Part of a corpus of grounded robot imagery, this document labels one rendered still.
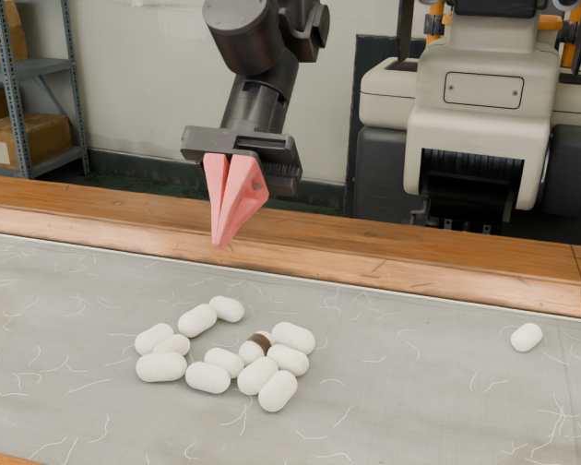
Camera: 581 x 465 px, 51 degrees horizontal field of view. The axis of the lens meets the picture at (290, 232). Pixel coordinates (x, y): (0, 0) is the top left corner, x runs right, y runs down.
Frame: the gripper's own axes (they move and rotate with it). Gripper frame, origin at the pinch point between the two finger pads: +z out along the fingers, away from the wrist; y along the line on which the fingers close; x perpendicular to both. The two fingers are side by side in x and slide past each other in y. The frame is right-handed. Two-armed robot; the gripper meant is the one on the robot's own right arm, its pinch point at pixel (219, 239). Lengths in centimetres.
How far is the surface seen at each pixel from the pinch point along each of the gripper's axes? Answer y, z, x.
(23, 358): -12.8, 13.3, -1.6
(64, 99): -169, -134, 178
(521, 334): 25.9, 2.6, 5.2
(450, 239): 19.5, -9.6, 14.7
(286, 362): 8.2, 9.4, -0.4
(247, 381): 6.1, 11.8, -2.6
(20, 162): -161, -86, 160
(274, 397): 8.5, 12.6, -3.4
